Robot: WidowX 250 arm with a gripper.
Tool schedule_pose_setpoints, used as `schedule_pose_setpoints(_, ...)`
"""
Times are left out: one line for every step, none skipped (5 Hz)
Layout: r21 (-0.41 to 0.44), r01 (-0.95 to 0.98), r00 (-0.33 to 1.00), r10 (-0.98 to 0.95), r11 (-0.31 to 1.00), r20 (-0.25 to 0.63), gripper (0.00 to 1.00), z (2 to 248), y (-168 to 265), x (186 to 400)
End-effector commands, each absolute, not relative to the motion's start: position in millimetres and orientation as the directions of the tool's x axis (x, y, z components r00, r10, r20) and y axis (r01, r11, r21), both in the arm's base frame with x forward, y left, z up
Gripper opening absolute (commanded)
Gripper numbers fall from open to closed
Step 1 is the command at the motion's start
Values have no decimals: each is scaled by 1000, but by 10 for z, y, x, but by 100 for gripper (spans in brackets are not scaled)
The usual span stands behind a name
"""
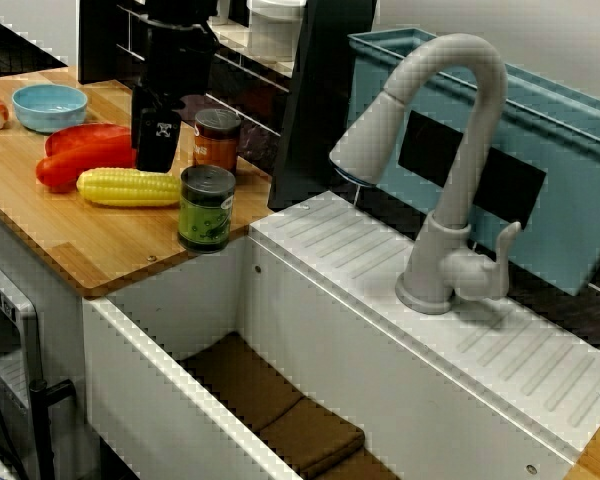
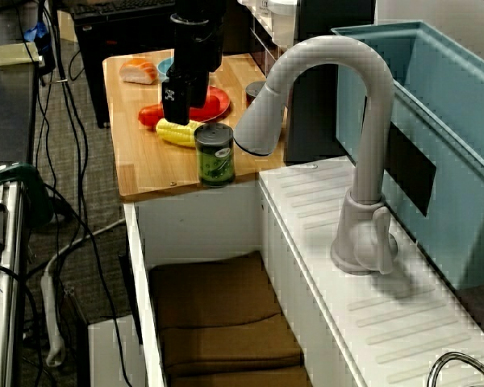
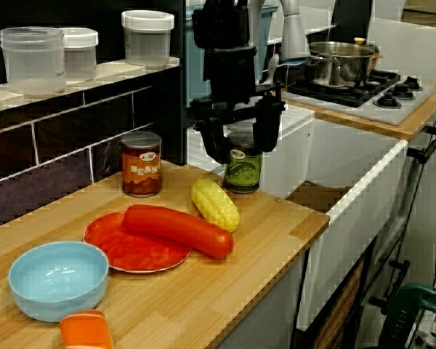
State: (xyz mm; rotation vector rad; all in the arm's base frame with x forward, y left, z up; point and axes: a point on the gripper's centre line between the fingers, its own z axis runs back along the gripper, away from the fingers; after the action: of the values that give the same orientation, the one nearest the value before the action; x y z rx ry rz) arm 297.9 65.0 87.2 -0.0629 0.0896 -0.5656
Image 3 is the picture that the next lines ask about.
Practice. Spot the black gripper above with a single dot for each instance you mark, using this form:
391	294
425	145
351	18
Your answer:
230	76

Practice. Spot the green pea can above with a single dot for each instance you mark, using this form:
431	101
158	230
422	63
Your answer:
243	174

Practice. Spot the yellow toy corn cob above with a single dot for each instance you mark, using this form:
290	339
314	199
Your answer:
214	205

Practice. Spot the red chili pepper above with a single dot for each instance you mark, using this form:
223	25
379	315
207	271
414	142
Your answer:
178	229

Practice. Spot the teal plastic dish rack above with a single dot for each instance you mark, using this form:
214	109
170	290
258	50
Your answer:
194	83

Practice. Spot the orange labelled jar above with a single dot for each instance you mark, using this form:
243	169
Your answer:
141	167

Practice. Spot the white toy sink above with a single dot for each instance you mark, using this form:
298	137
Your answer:
349	163

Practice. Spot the white tiled shelf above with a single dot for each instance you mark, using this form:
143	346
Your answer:
131	71

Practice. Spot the steel cooking pot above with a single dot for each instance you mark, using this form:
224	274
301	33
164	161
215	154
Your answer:
345	62

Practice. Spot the grey toy stove top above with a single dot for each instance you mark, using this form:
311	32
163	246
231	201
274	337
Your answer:
385	111

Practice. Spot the black stove knob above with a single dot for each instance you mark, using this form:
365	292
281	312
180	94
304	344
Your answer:
401	91
387	101
413	83

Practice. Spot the red plastic plate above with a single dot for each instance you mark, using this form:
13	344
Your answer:
131	254

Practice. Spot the clear jar without lid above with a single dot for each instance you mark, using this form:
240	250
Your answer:
32	62

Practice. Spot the light blue bowl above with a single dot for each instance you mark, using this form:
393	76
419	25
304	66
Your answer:
58	280

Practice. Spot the orange white toy sushi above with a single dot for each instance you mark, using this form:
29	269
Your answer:
85	331

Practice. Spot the black kitchen frame post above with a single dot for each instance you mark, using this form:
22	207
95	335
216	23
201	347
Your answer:
184	91

